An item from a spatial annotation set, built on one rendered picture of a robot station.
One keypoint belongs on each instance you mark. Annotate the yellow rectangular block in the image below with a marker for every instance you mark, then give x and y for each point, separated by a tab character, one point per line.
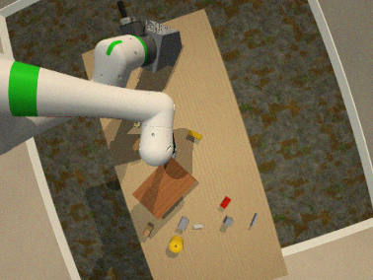
194	134

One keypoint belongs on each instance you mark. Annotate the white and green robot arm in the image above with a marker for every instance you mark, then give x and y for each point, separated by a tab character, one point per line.
27	90

